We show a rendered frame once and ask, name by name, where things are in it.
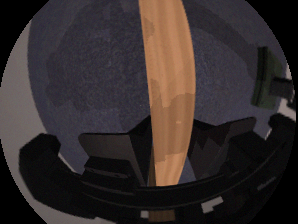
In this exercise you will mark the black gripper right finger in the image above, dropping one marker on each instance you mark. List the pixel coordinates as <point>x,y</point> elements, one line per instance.
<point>208,141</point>

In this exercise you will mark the wooden rail with metal hooks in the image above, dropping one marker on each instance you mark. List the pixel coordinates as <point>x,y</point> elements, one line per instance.
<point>172,84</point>

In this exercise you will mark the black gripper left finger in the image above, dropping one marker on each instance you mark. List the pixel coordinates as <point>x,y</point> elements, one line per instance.
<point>133,145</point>

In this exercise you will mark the wooden headboard post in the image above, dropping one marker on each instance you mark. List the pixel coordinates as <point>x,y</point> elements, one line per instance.
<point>153,215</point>

